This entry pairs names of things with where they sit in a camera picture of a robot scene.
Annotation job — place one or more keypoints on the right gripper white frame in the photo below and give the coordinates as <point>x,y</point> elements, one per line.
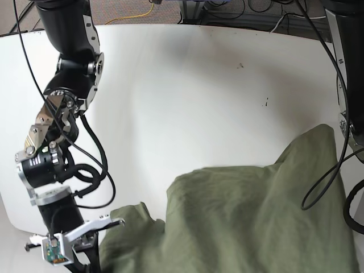
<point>91,249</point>

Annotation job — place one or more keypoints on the olive green t-shirt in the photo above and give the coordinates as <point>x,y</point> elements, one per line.
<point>241,219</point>

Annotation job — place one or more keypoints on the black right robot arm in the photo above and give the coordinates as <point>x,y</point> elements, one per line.
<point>45,165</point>

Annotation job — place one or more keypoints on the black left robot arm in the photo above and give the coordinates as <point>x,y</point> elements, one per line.
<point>345,21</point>

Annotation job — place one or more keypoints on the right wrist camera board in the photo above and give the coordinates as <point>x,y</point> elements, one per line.
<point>57,250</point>

